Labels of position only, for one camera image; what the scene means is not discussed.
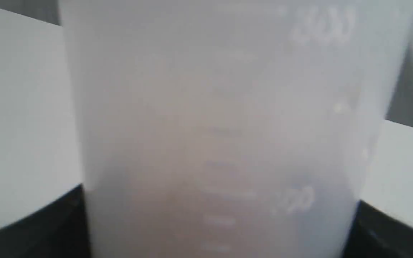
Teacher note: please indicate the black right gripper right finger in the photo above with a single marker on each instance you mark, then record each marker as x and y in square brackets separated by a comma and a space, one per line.
[376, 235]

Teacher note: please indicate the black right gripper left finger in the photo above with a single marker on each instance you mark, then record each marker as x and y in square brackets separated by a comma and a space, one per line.
[58, 230]

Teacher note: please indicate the clear squeeze bottle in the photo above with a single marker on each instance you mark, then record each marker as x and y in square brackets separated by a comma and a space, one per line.
[229, 128]

